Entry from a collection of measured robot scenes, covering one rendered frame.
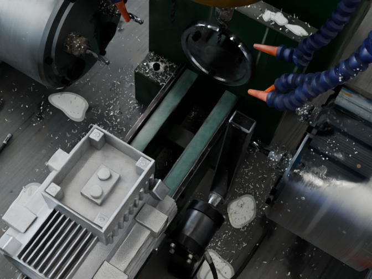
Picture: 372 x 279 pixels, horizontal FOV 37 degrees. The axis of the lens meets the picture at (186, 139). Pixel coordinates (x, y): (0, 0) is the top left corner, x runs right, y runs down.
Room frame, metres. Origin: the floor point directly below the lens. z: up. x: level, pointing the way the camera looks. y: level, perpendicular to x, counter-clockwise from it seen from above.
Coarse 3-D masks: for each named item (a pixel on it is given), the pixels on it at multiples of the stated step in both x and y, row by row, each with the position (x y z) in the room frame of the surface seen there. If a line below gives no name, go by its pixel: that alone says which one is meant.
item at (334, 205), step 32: (352, 96) 0.45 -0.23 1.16; (320, 128) 0.38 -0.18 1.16; (352, 128) 0.39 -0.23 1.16; (288, 160) 0.37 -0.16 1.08; (320, 160) 0.34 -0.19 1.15; (352, 160) 0.34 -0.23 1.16; (288, 192) 0.31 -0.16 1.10; (320, 192) 0.30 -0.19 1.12; (352, 192) 0.30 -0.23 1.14; (288, 224) 0.28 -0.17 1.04; (320, 224) 0.27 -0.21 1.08; (352, 224) 0.27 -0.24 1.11; (352, 256) 0.24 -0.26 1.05
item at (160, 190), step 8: (152, 184) 0.29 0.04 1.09; (160, 184) 0.29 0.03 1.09; (152, 192) 0.28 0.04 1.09; (160, 192) 0.29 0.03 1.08; (0, 240) 0.19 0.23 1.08; (8, 240) 0.18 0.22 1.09; (16, 240) 0.19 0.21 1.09; (0, 248) 0.17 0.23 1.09; (8, 248) 0.17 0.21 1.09; (16, 248) 0.18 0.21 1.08
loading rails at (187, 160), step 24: (192, 72) 0.61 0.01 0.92; (168, 96) 0.54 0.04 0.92; (192, 96) 0.59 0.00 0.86; (240, 96) 0.56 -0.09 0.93; (144, 120) 0.48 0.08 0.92; (168, 120) 0.50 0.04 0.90; (216, 120) 0.51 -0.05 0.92; (144, 144) 0.44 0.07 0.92; (168, 144) 0.49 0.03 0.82; (192, 144) 0.45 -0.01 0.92; (216, 144) 0.47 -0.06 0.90; (192, 168) 0.40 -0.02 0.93; (168, 192) 0.35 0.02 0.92; (192, 192) 0.40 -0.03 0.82; (144, 264) 0.24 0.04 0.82
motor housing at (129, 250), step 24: (48, 216) 0.22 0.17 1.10; (168, 216) 0.27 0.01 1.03; (24, 240) 0.19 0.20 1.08; (48, 240) 0.19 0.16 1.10; (72, 240) 0.20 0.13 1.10; (96, 240) 0.20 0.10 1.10; (120, 240) 0.21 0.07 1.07; (144, 240) 0.22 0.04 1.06; (24, 264) 0.16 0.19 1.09; (48, 264) 0.16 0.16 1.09; (72, 264) 0.16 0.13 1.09; (96, 264) 0.17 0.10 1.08; (120, 264) 0.18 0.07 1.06
